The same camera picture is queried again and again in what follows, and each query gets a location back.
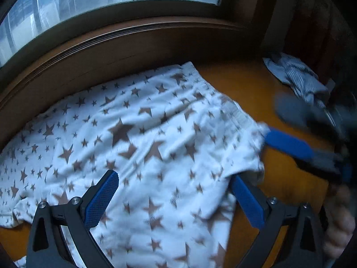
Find wooden window sill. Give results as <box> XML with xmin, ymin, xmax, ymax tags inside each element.
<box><xmin>0</xmin><ymin>14</ymin><xmax>251</xmax><ymax>146</ymax></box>

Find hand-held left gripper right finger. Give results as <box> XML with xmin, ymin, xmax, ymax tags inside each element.
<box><xmin>230</xmin><ymin>174</ymin><xmax>325</xmax><ymax>268</ymax></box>

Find red patterned curtain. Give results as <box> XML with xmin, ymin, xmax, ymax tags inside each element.
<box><xmin>282</xmin><ymin>0</ymin><xmax>352</xmax><ymax>70</ymax></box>

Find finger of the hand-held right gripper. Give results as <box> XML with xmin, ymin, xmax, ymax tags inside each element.
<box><xmin>264</xmin><ymin>129</ymin><xmax>349</xmax><ymax>180</ymax></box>
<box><xmin>275</xmin><ymin>93</ymin><xmax>336</xmax><ymax>135</ymax></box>

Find blue striped garment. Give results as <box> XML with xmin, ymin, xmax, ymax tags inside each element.
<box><xmin>264</xmin><ymin>52</ymin><xmax>335</xmax><ymax>112</ymax></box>

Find window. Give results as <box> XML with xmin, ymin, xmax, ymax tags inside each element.
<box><xmin>0</xmin><ymin>0</ymin><xmax>226</xmax><ymax>70</ymax></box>

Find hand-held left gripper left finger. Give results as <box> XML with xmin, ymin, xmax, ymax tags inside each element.
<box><xmin>26</xmin><ymin>170</ymin><xmax>120</xmax><ymax>268</ymax></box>

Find person's right hand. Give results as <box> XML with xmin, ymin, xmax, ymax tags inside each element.
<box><xmin>322</xmin><ymin>184</ymin><xmax>354</xmax><ymax>261</ymax></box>

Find white star-printed garment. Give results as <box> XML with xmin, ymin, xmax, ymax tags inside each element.
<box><xmin>0</xmin><ymin>61</ymin><xmax>270</xmax><ymax>268</ymax></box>

